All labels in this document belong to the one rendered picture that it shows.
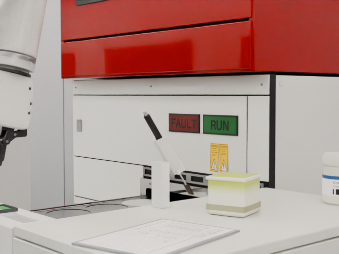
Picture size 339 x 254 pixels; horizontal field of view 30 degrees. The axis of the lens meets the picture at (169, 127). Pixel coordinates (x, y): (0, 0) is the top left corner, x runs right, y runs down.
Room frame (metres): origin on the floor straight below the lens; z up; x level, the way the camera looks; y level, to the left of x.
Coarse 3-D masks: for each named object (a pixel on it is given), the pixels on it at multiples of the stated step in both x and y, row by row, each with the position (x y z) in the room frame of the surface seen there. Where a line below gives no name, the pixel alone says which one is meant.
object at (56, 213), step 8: (120, 200) 1.60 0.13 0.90; (64, 208) 1.49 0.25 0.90; (72, 208) 1.49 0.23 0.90; (80, 208) 1.49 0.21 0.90; (88, 208) 1.49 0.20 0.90; (96, 208) 1.49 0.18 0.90; (104, 208) 1.49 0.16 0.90; (112, 208) 1.49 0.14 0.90; (120, 208) 1.49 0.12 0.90; (48, 216) 1.39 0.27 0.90; (56, 216) 1.39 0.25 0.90; (64, 216) 1.39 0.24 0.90; (72, 216) 1.39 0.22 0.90
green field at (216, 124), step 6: (204, 120) 1.55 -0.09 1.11; (210, 120) 1.53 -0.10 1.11; (216, 120) 1.52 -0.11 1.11; (222, 120) 1.50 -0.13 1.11; (228, 120) 1.49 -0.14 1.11; (234, 120) 1.47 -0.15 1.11; (204, 126) 1.55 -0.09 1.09; (210, 126) 1.53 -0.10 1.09; (216, 126) 1.52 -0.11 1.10; (222, 126) 1.50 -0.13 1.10; (228, 126) 1.49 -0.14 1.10; (234, 126) 1.47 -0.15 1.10; (210, 132) 1.53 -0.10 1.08; (216, 132) 1.51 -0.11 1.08; (222, 132) 1.50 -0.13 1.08; (228, 132) 1.49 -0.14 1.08; (234, 132) 1.47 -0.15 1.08
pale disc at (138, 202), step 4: (128, 200) 1.60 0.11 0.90; (132, 200) 1.60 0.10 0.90; (136, 200) 1.60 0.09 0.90; (140, 200) 1.60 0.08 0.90; (144, 200) 1.60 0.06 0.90; (148, 200) 1.60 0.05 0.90; (124, 204) 1.54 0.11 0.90; (128, 204) 1.54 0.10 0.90; (132, 204) 1.54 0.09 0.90; (136, 204) 1.54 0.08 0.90; (140, 204) 1.54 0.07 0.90; (144, 204) 1.54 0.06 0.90; (148, 204) 1.54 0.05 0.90
